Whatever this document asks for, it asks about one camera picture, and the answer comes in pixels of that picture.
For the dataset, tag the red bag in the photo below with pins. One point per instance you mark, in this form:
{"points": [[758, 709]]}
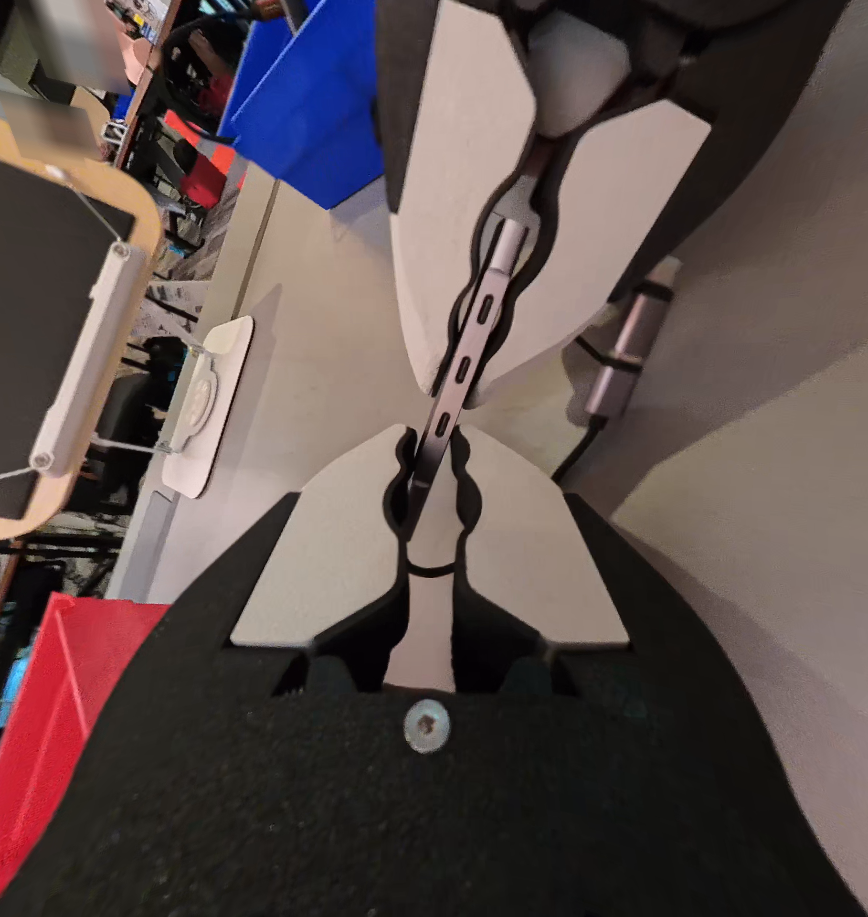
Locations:
{"points": [[205, 175]]}

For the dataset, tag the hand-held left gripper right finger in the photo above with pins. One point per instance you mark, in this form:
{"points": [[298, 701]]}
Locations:
{"points": [[541, 566]]}

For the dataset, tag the red plastic bin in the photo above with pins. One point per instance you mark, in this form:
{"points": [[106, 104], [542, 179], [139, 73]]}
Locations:
{"points": [[40, 716]]}

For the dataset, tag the grey desk flap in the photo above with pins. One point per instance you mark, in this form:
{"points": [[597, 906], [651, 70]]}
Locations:
{"points": [[144, 551]]}

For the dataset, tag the blue plastic bin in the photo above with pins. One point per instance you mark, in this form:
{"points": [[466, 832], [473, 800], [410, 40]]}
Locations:
{"points": [[312, 107]]}

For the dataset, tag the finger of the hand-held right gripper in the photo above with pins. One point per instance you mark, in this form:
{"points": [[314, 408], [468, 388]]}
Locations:
{"points": [[606, 200], [455, 143]]}

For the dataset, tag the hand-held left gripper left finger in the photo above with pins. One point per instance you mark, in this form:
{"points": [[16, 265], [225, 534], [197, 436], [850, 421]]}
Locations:
{"points": [[326, 566]]}

